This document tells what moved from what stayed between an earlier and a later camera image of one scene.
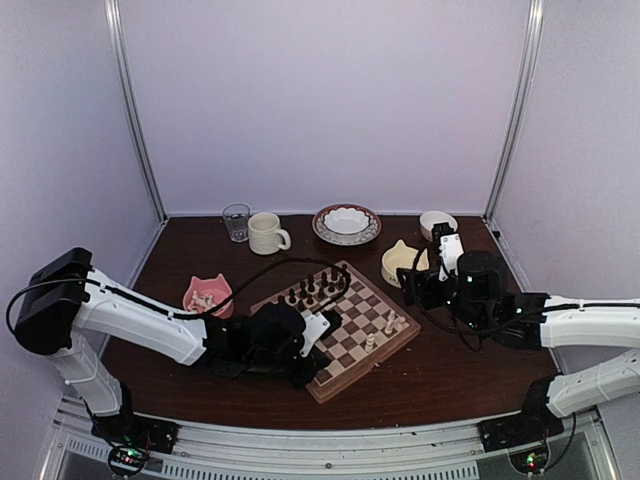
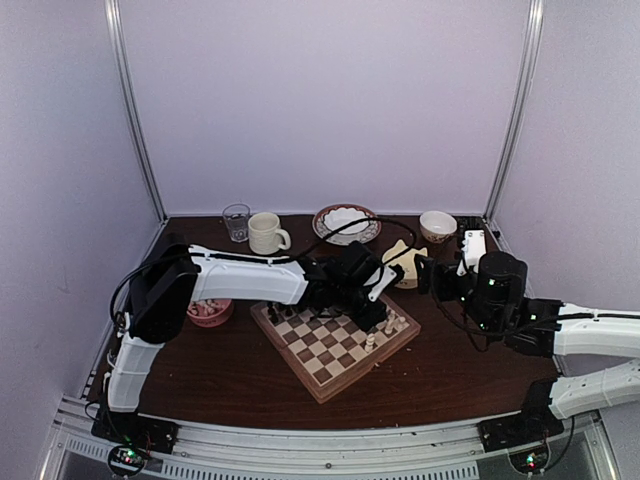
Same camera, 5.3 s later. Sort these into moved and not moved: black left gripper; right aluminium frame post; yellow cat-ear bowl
Moved: black left gripper
Not moved: yellow cat-ear bowl; right aluminium frame post
